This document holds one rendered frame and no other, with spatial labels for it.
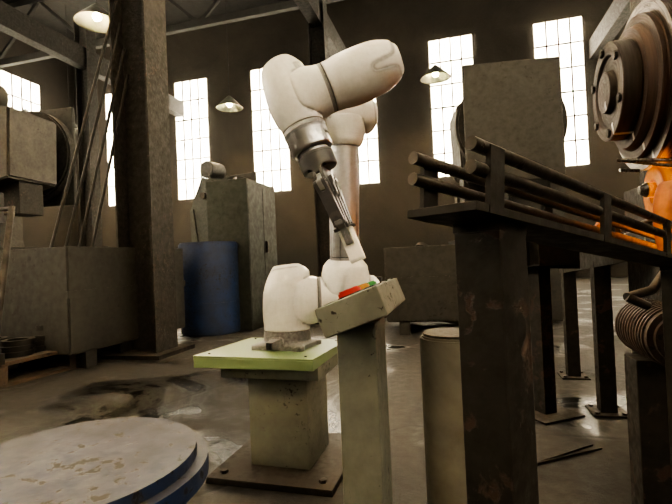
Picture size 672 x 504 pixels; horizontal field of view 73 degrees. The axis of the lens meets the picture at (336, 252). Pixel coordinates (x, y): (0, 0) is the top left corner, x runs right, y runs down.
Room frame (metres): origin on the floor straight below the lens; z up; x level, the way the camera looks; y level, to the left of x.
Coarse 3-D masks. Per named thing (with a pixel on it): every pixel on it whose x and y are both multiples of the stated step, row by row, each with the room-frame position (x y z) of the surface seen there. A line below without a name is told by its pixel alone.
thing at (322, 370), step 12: (336, 360) 1.49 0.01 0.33; (228, 372) 1.39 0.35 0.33; (240, 372) 1.38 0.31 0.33; (252, 372) 1.37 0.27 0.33; (264, 372) 1.36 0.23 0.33; (276, 372) 1.35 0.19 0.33; (288, 372) 1.34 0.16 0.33; (300, 372) 1.33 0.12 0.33; (312, 372) 1.32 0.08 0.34; (324, 372) 1.37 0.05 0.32
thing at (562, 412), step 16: (528, 256) 2.01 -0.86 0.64; (544, 256) 1.71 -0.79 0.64; (560, 256) 1.74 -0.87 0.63; (576, 256) 1.77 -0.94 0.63; (528, 272) 1.85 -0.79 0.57; (544, 272) 1.81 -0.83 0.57; (544, 288) 1.81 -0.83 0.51; (544, 304) 1.81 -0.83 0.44; (544, 320) 1.81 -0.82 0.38; (544, 336) 1.81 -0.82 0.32; (544, 352) 1.81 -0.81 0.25; (544, 368) 1.81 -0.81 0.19; (544, 384) 1.80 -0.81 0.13; (544, 400) 1.81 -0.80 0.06; (544, 416) 1.78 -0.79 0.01; (560, 416) 1.78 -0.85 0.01; (576, 416) 1.77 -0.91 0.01
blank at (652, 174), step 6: (654, 168) 1.27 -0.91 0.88; (660, 168) 1.24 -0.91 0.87; (666, 168) 1.24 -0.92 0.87; (648, 174) 1.31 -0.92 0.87; (654, 174) 1.27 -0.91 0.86; (660, 174) 1.23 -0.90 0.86; (666, 174) 1.22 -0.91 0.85; (648, 180) 1.32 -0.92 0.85; (654, 180) 1.28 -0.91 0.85; (660, 180) 1.24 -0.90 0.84; (666, 180) 1.22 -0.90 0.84; (648, 198) 1.32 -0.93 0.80; (648, 204) 1.33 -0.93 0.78; (648, 210) 1.33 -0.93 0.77
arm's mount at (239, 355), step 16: (208, 352) 1.42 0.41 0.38; (224, 352) 1.42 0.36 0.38; (240, 352) 1.41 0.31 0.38; (256, 352) 1.40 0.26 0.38; (272, 352) 1.40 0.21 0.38; (288, 352) 1.39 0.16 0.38; (304, 352) 1.38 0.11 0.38; (320, 352) 1.38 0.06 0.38; (336, 352) 1.49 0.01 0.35; (224, 368) 1.35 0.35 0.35; (240, 368) 1.33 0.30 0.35; (256, 368) 1.32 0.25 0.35; (272, 368) 1.30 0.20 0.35; (288, 368) 1.29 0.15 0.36; (304, 368) 1.27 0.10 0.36
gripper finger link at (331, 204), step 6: (324, 180) 0.85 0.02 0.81; (324, 186) 0.86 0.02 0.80; (318, 192) 0.86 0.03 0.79; (324, 192) 0.86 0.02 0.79; (330, 192) 0.86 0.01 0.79; (324, 198) 0.86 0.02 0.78; (330, 198) 0.86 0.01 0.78; (324, 204) 0.87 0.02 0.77; (330, 204) 0.86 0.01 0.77; (336, 204) 0.86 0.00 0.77; (330, 210) 0.87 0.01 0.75; (336, 210) 0.86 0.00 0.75; (330, 216) 0.87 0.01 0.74; (336, 216) 0.87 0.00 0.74; (342, 216) 0.87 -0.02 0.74
